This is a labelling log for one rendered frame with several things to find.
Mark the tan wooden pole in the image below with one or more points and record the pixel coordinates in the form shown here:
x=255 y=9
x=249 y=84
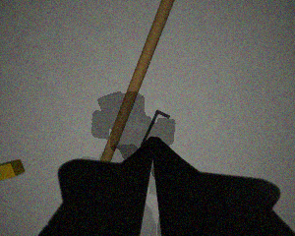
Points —
x=137 y=79

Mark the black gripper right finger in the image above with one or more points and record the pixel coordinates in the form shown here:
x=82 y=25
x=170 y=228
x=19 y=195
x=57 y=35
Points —
x=179 y=186

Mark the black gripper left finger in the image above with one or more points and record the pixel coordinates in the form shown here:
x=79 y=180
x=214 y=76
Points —
x=126 y=181

